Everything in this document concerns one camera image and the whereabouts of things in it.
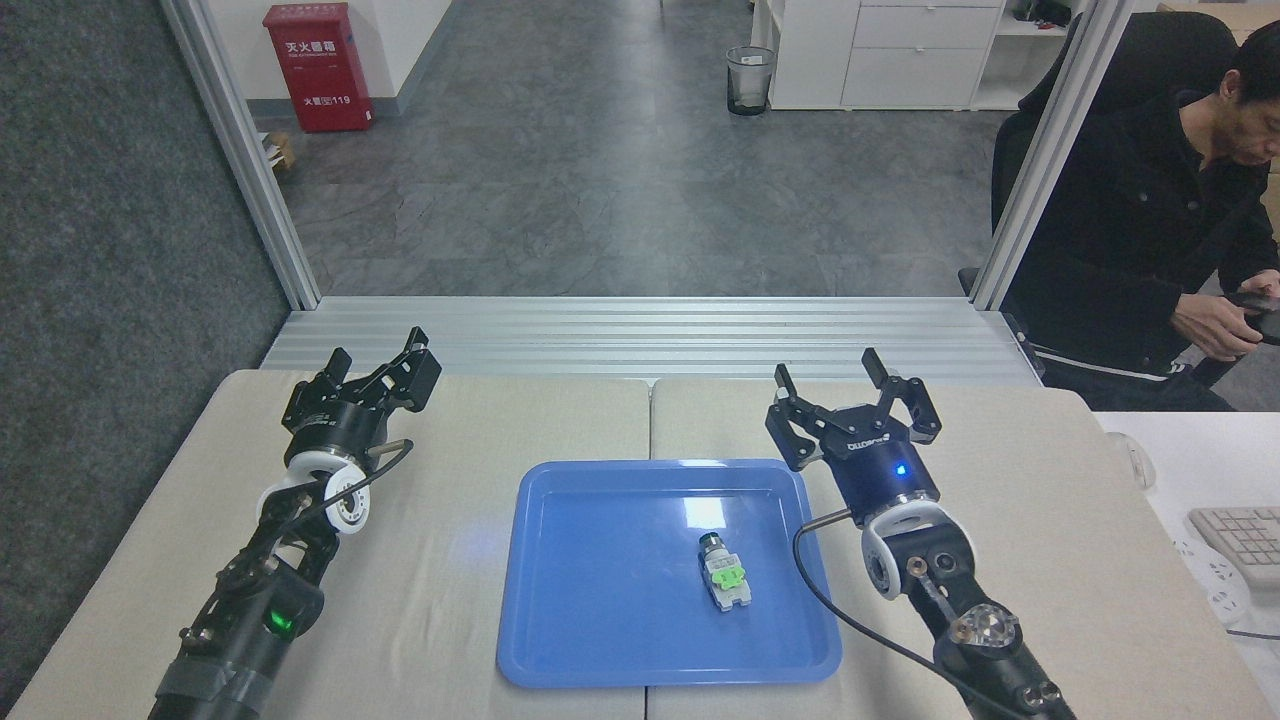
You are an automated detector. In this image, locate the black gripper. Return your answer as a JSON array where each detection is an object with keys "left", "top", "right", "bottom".
[
  {"left": 283, "top": 327, "right": 444, "bottom": 464},
  {"left": 765, "top": 347, "right": 943, "bottom": 521}
]

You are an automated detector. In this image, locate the green and grey switch part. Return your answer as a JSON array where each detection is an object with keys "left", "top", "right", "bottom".
[{"left": 697, "top": 533, "right": 752, "bottom": 612}]

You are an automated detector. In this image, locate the black phone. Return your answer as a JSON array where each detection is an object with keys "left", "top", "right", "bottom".
[{"left": 1228, "top": 292, "right": 1280, "bottom": 346}]

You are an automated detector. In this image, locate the blue plastic tray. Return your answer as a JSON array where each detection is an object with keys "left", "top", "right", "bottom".
[{"left": 496, "top": 459, "right": 843, "bottom": 689}]

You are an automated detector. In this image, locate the person's right hand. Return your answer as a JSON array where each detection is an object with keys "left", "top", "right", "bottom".
[{"left": 1172, "top": 293, "right": 1263, "bottom": 361}]

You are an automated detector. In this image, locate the white computer mouse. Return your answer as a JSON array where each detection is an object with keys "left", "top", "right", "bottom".
[{"left": 1105, "top": 432, "right": 1158, "bottom": 491}]

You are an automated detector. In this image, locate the grey felt partition panel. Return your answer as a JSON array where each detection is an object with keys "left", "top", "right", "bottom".
[{"left": 0, "top": 0, "right": 293, "bottom": 701}]

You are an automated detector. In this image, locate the red fire extinguisher box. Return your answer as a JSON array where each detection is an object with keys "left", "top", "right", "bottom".
[{"left": 263, "top": 2, "right": 374, "bottom": 134}]

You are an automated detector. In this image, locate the person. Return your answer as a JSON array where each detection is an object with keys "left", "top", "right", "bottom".
[{"left": 1000, "top": 45, "right": 1280, "bottom": 411}]

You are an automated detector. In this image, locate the white drawer cabinet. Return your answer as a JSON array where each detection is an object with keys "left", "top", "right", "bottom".
[{"left": 752, "top": 0, "right": 1006, "bottom": 111}]

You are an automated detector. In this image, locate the white power strip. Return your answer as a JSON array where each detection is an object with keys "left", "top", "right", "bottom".
[{"left": 1172, "top": 538, "right": 1251, "bottom": 627}]

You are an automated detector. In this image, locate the white open shelf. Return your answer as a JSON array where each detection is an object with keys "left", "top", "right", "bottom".
[{"left": 975, "top": 0, "right": 1086, "bottom": 111}]

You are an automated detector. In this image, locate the white keyboard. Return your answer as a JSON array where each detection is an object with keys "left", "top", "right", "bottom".
[{"left": 1188, "top": 506, "right": 1280, "bottom": 589}]

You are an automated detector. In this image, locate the black office chair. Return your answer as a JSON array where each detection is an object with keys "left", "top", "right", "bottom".
[{"left": 958, "top": 10, "right": 1280, "bottom": 391}]

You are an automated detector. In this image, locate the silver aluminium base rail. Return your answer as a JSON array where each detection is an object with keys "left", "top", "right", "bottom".
[{"left": 262, "top": 296, "right": 1041, "bottom": 383}]

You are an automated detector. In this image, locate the silver aluminium post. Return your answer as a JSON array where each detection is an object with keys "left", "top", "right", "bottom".
[
  {"left": 160, "top": 0, "right": 321, "bottom": 311},
  {"left": 968, "top": 0, "right": 1136, "bottom": 311}
]

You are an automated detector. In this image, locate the dark wire trash bin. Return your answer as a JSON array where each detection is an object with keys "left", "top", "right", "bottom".
[{"left": 726, "top": 46, "right": 777, "bottom": 117}]

